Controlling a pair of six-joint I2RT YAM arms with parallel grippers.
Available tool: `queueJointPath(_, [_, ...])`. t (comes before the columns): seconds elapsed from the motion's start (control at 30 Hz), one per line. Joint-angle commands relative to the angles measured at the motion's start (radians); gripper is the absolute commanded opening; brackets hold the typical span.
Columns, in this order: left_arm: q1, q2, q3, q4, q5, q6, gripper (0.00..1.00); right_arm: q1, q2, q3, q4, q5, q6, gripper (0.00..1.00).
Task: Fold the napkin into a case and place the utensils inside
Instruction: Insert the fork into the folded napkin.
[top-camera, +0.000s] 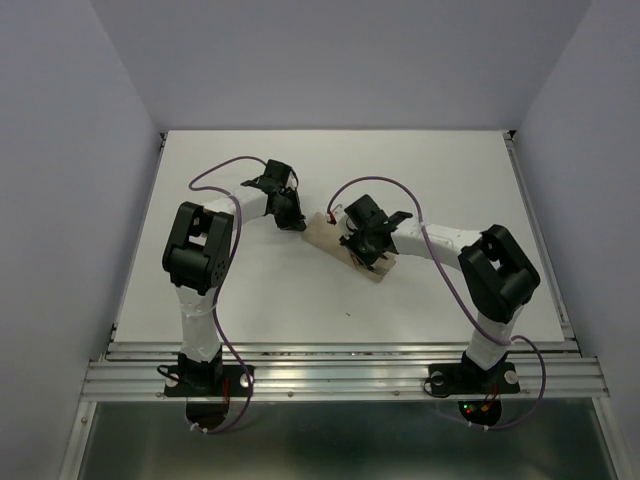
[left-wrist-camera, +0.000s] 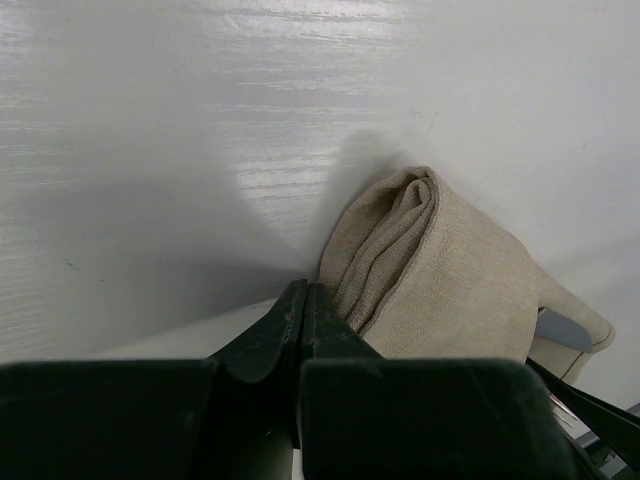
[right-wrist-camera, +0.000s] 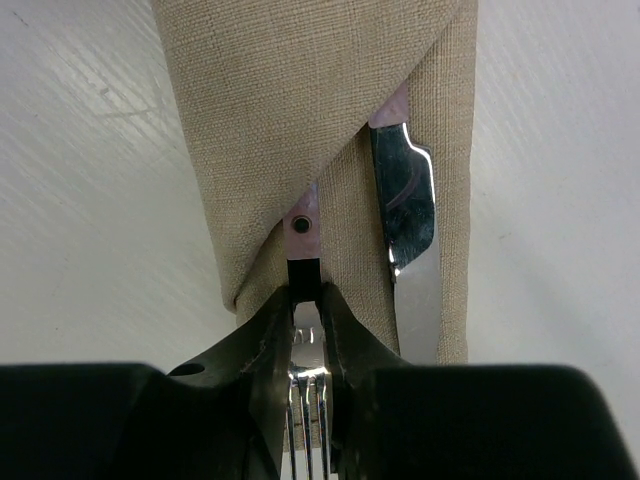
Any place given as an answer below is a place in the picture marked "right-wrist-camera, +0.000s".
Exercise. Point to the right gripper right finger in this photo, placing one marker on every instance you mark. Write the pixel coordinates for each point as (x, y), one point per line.
(395, 420)

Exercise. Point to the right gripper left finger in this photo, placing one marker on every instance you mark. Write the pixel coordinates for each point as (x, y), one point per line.
(220, 415)

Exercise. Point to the pink handled fork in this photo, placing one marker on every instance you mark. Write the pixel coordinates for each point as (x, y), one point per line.
(307, 412)

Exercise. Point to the pink handled knife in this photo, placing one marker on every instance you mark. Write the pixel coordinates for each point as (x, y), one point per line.
(407, 204)

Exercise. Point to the beige cloth napkin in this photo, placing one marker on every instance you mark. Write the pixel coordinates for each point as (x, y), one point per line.
(274, 96)

